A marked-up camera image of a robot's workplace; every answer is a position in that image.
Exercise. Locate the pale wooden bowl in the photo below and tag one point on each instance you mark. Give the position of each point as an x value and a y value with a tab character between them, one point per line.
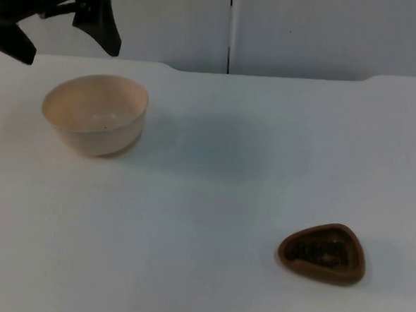
94	117

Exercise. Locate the coffee beans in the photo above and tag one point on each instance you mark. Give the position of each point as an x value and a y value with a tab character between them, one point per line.
315	254

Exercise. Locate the dark wooden cup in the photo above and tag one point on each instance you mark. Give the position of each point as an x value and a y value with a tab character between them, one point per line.
328	273

